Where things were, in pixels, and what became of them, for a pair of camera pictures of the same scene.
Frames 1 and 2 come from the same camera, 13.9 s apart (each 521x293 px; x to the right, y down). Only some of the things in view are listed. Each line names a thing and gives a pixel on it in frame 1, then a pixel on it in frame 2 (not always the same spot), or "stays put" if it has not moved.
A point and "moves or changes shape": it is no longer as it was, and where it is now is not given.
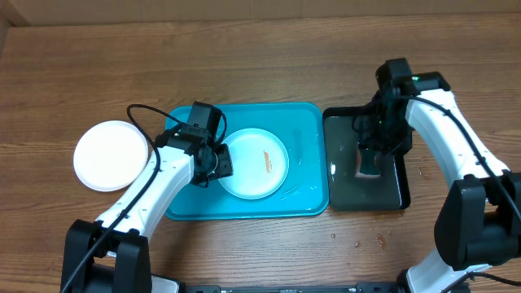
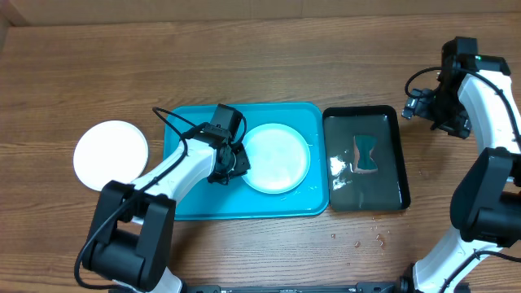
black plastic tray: (349, 191) stays put
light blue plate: (260, 163) moves or changes shape
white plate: (110, 155) stays put
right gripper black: (370, 139) to (419, 106)
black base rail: (291, 288) stays put
